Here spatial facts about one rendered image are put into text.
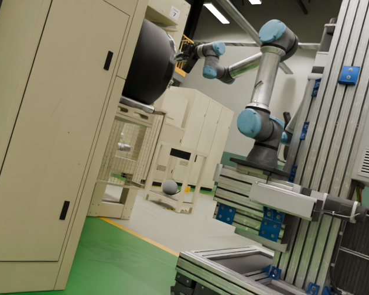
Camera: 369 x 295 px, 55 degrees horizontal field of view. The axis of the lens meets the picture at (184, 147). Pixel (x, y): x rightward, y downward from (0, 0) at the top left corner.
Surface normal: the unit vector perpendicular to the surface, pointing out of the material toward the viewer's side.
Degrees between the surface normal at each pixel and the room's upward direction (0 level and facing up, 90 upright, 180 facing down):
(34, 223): 90
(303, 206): 90
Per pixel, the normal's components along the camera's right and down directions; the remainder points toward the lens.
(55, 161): 0.67, 0.16
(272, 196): -0.56, -0.18
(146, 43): 0.06, -0.25
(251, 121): -0.72, -0.09
